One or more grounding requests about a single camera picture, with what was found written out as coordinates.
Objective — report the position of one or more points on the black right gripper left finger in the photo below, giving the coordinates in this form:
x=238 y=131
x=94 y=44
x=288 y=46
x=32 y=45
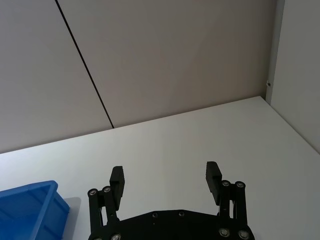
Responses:
x=117 y=185

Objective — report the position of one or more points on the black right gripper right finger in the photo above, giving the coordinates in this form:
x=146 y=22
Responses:
x=229 y=200

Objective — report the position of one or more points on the blue plastic bin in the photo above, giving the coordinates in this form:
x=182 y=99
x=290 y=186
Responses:
x=27 y=210

